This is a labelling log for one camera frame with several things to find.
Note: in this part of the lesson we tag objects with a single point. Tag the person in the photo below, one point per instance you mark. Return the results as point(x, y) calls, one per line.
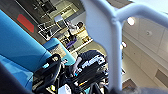
point(75, 30)
point(91, 60)

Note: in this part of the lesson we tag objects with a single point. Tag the round ceiling light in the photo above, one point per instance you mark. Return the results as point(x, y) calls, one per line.
point(123, 45)
point(130, 20)

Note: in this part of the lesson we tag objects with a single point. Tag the blue sofa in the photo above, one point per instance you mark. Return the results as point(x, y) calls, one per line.
point(20, 46)

